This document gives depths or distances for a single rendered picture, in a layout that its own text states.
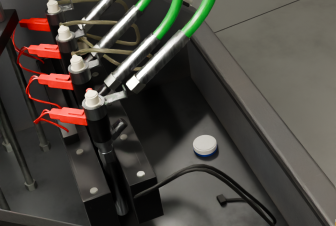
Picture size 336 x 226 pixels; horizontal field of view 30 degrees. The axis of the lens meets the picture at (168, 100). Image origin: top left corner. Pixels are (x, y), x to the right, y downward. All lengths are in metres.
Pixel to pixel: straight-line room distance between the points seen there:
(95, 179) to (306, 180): 0.27
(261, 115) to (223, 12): 2.00
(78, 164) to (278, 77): 1.72
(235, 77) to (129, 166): 0.26
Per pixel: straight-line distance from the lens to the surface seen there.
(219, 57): 1.05
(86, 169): 0.85
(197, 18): 0.75
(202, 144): 1.04
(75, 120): 0.80
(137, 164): 0.84
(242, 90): 0.98
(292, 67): 2.56
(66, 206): 1.02
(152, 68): 0.76
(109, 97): 0.78
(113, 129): 0.81
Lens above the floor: 1.58
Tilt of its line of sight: 40 degrees down
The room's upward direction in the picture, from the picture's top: 9 degrees counter-clockwise
